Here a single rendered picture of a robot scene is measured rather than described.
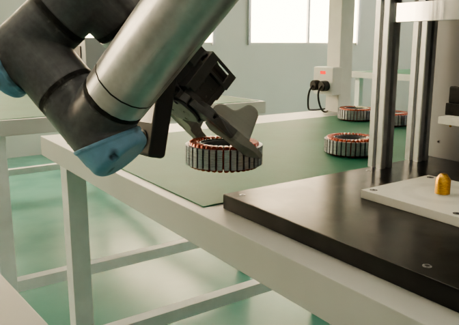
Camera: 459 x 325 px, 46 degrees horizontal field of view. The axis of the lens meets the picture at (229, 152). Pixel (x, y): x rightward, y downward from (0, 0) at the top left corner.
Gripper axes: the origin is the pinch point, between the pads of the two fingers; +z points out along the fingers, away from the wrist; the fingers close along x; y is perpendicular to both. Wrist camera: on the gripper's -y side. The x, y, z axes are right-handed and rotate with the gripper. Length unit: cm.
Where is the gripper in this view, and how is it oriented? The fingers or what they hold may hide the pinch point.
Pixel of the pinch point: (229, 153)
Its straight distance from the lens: 78.5
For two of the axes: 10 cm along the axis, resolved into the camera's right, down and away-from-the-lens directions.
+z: 5.9, 6.0, 5.4
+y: 5.7, -7.9, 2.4
